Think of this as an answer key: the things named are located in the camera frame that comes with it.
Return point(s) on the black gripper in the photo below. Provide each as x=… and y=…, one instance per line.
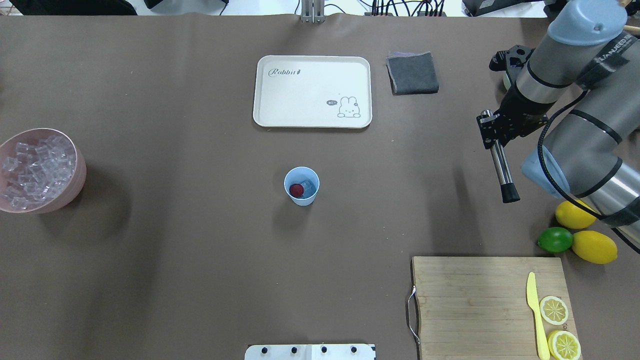
x=516, y=108

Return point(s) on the steel muddler black tip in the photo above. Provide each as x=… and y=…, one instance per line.
x=508, y=189

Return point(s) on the red strawberry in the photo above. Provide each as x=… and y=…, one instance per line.
x=296, y=190

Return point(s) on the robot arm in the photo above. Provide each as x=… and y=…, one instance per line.
x=577, y=86

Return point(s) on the ice cubes in cup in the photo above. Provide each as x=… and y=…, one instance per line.
x=310, y=189

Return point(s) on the light blue plastic cup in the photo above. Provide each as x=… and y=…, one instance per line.
x=297, y=175

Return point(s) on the clear ice cubes pile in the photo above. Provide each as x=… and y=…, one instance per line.
x=35, y=172

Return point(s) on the light green bowl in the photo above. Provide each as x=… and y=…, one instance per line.
x=507, y=79

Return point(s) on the grey folded cloth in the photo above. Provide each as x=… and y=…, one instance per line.
x=413, y=75

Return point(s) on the yellow lemon upper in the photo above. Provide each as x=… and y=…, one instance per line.
x=571, y=216

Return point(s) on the yellow lemon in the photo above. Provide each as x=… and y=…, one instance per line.
x=594, y=247
x=571, y=216

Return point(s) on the purple cloth under grey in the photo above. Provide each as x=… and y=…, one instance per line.
x=401, y=54

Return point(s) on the green lime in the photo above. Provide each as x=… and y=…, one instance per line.
x=555, y=240

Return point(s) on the yellow lemon lower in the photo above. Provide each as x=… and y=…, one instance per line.
x=594, y=247

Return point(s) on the wooden cutting board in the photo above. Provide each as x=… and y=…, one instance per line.
x=475, y=307

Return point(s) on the wooden stand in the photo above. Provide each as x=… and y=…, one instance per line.
x=630, y=29

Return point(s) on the lemon half lower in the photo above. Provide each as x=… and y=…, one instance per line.
x=554, y=310

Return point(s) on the lemon half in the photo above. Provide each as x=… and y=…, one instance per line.
x=564, y=345
x=554, y=310

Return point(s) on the cream rabbit tray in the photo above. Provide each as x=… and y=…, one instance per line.
x=313, y=91

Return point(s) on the lemon half upper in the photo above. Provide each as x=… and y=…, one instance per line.
x=564, y=345

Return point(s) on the yellow plastic knife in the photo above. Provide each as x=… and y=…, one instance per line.
x=531, y=294

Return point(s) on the pink bowl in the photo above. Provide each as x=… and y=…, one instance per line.
x=75, y=175

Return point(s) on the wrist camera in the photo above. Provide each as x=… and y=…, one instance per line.
x=512, y=58

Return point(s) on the aluminium frame post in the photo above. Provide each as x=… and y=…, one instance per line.
x=312, y=11

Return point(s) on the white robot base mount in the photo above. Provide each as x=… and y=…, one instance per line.
x=322, y=351

